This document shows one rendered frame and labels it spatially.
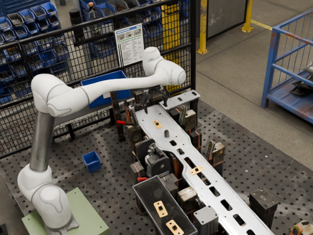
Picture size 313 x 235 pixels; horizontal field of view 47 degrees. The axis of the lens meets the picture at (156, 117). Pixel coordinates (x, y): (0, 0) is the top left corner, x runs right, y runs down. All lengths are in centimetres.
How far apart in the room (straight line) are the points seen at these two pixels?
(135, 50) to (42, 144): 104
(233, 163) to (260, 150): 23
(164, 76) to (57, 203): 87
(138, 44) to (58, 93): 103
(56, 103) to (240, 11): 410
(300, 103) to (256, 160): 159
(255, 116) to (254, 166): 157
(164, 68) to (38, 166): 87
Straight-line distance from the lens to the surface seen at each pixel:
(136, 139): 229
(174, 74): 189
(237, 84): 448
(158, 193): 174
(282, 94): 411
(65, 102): 173
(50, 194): 202
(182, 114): 230
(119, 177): 245
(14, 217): 341
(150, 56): 199
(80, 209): 226
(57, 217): 206
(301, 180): 250
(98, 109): 249
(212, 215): 173
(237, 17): 549
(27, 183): 214
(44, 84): 184
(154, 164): 184
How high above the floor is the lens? 252
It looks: 39 degrees down
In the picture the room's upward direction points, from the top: 5 degrees counter-clockwise
